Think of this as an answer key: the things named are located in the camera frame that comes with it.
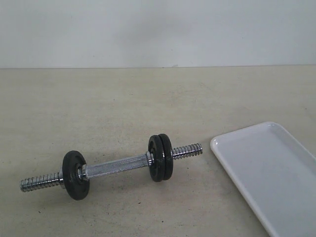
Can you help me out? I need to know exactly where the chrome dumbbell bar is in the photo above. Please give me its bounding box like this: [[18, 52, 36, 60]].
[[20, 143, 203, 192]]

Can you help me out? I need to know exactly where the white rectangular tray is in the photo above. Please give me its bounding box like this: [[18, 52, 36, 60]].
[[210, 121, 316, 237]]

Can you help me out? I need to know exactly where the black weight plate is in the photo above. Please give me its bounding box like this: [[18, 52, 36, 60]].
[[148, 135, 165, 182], [159, 133, 173, 180], [62, 151, 90, 200]]

